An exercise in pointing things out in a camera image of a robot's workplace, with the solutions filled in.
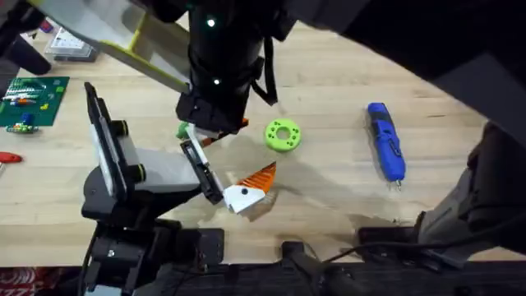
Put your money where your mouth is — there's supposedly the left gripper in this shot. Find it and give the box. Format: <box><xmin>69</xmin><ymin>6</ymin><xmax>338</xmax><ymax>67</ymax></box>
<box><xmin>81</xmin><ymin>119</ymin><xmax>278</xmax><ymax>224</ymax></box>

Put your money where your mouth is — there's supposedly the green toy vegetable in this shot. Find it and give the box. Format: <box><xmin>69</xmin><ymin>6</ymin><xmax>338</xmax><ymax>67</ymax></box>
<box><xmin>176</xmin><ymin>120</ymin><xmax>191</xmax><ymax>141</ymax></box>

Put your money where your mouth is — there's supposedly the blue electric screwdriver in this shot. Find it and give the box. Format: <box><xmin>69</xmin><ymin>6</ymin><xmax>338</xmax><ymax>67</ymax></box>
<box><xmin>366</xmin><ymin>102</ymin><xmax>408</xmax><ymax>192</ymax></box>

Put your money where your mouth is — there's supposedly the green disc with holes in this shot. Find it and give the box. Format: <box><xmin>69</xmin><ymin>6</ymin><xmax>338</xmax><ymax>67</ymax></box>
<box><xmin>264</xmin><ymin>118</ymin><xmax>302</xmax><ymax>154</ymax></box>

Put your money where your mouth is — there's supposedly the black upright wrist plate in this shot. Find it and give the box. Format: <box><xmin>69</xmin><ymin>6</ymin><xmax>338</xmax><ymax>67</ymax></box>
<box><xmin>83</xmin><ymin>81</ymin><xmax>130</xmax><ymax>203</ymax></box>

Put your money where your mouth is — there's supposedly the green board with blocks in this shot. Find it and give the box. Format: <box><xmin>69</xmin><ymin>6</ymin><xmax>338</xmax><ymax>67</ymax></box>
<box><xmin>0</xmin><ymin>76</ymin><xmax>71</xmax><ymax>135</ymax></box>

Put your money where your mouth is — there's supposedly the red white patterned cloth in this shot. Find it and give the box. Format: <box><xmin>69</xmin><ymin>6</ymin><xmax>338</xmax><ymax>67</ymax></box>
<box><xmin>0</xmin><ymin>266</ymin><xmax>85</xmax><ymax>296</ymax></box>

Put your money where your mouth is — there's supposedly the red-handled tool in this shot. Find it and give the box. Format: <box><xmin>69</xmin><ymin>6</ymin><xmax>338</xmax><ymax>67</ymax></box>
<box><xmin>0</xmin><ymin>151</ymin><xmax>24</xmax><ymax>165</ymax></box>

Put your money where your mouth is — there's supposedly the black rail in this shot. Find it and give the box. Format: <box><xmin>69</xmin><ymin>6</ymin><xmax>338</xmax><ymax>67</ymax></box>
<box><xmin>135</xmin><ymin>241</ymin><xmax>526</xmax><ymax>296</ymax></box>

